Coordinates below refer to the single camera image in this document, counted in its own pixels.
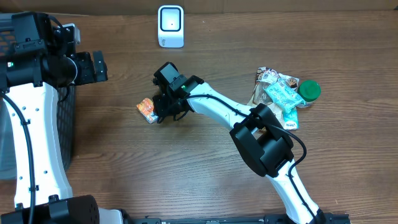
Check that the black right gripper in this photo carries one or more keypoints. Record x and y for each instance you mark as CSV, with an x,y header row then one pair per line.
x,y
165,111

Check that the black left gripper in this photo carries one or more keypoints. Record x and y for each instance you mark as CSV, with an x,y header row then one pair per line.
x,y
89,74

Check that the orange snack packet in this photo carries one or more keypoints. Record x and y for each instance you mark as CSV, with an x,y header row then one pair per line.
x,y
146,108

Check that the brown pastry bag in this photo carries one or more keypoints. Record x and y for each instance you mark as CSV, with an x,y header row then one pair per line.
x,y
264,77

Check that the teal white snack packet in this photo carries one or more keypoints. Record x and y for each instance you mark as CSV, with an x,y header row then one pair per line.
x,y
283,96

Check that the green white tissue pack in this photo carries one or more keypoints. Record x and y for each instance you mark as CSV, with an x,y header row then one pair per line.
x,y
291,121

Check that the green lid jar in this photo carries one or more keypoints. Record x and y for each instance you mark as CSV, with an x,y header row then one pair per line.
x,y
310,91

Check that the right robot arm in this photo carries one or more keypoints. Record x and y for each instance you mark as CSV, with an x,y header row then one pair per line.
x,y
264,145

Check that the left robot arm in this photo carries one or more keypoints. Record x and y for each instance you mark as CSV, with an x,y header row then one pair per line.
x,y
42,59

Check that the grey plastic basket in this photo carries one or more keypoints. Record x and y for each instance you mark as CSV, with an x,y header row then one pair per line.
x,y
65,118

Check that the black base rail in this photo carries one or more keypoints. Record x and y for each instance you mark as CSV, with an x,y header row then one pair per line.
x,y
266,219

